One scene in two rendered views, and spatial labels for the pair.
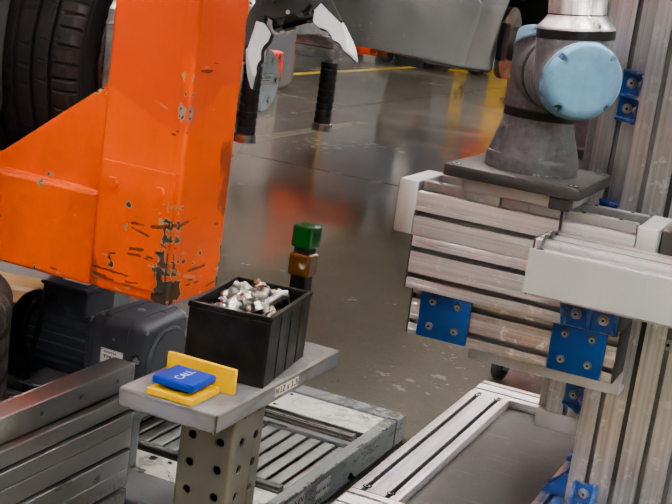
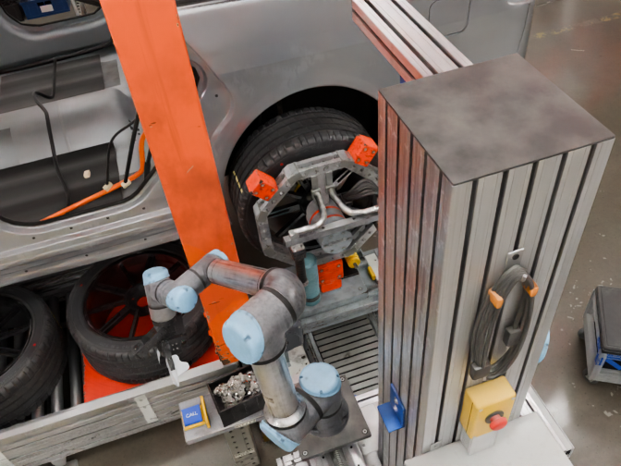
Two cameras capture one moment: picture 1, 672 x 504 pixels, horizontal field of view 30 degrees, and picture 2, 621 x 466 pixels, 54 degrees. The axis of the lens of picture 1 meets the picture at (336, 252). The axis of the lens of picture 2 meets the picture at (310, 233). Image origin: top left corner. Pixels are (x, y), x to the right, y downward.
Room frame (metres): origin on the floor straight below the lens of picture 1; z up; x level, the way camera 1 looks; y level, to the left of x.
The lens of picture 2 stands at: (1.50, -1.04, 2.56)
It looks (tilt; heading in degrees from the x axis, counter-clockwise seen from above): 46 degrees down; 53
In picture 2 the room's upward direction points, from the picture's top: 7 degrees counter-clockwise
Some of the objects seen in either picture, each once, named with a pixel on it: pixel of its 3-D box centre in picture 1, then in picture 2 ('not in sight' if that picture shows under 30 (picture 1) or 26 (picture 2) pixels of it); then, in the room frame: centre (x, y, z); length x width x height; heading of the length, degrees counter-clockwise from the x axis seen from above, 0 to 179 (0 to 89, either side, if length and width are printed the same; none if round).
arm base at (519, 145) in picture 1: (535, 139); (323, 407); (2.03, -0.30, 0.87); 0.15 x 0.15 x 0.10
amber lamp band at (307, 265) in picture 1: (303, 263); not in sight; (2.11, 0.05, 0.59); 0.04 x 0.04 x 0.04; 67
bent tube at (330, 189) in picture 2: not in sight; (355, 191); (2.65, 0.20, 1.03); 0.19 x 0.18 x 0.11; 67
